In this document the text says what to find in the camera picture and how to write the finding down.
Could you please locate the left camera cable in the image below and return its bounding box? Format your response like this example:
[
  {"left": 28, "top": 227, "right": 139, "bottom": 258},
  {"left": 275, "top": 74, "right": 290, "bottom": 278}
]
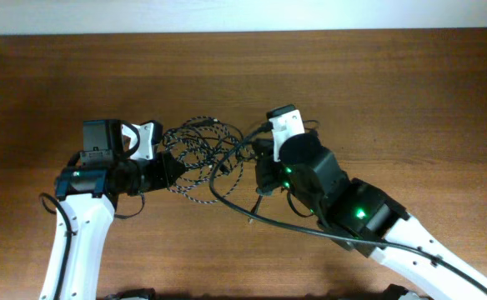
[{"left": 38, "top": 192, "right": 74, "bottom": 300}]

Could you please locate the braided black white cable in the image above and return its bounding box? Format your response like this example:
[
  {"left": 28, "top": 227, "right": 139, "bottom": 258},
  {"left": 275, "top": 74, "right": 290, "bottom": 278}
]
[{"left": 161, "top": 116, "right": 247, "bottom": 205}]

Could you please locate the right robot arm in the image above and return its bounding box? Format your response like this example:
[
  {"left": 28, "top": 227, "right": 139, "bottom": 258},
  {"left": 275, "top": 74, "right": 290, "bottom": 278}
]
[{"left": 252, "top": 133, "right": 487, "bottom": 299}]

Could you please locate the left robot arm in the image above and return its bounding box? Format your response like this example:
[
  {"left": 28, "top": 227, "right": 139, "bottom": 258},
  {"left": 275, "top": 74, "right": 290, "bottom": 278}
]
[{"left": 39, "top": 119, "right": 186, "bottom": 299}]

